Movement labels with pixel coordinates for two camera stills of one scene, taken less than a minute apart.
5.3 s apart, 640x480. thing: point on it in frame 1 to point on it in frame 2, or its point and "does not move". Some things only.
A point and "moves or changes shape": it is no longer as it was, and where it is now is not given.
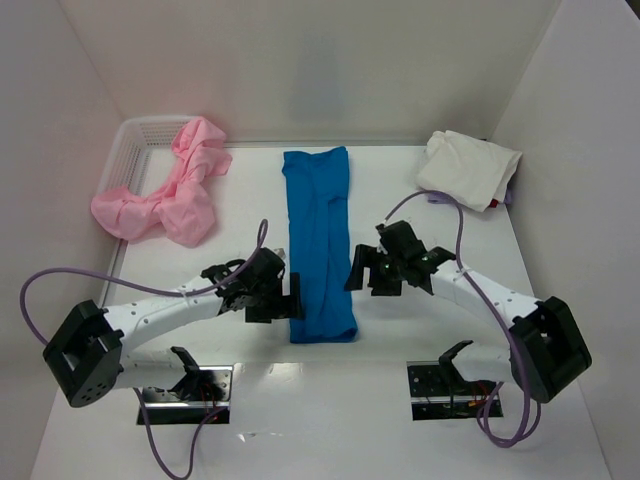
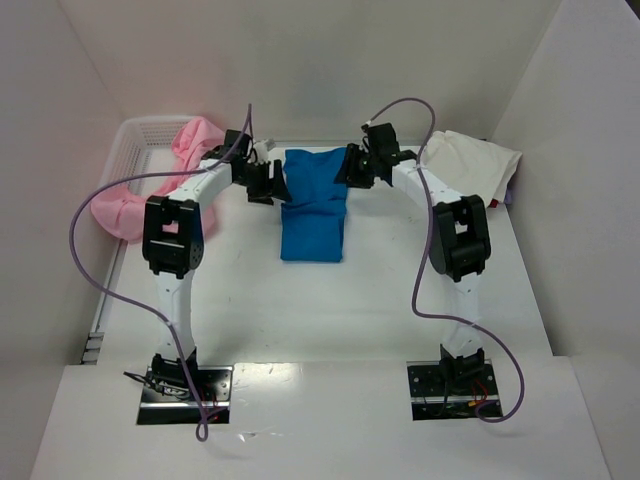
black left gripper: x=279 y=305 to x=261 y=181
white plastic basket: x=140 y=153 does not move
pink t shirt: x=182 y=205 does not move
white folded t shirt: x=469 y=170 does not move
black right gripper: x=376 y=273 to x=358 y=168
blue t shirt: x=319 y=243 moves or changes shape
